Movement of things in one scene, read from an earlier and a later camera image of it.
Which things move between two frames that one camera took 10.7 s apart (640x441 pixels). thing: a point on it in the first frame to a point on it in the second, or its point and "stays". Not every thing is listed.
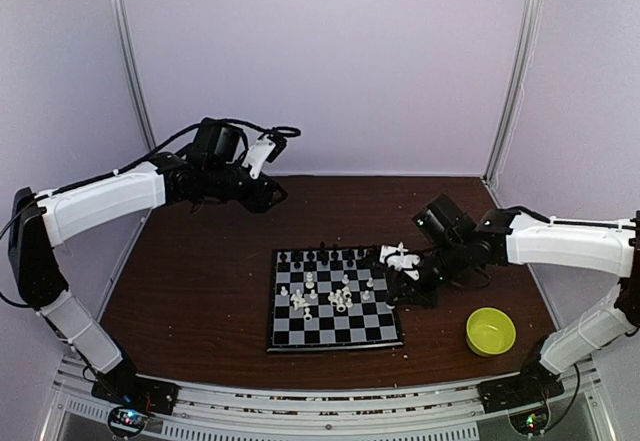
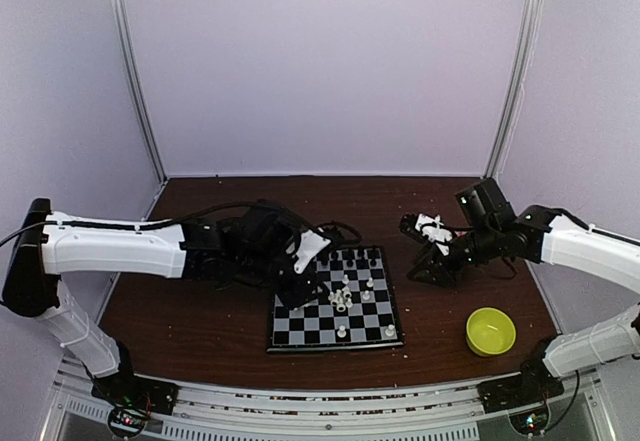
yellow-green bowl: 489,331 stays
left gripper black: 260,202 to 299,296
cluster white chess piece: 341,299 stays
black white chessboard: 329,298 stays
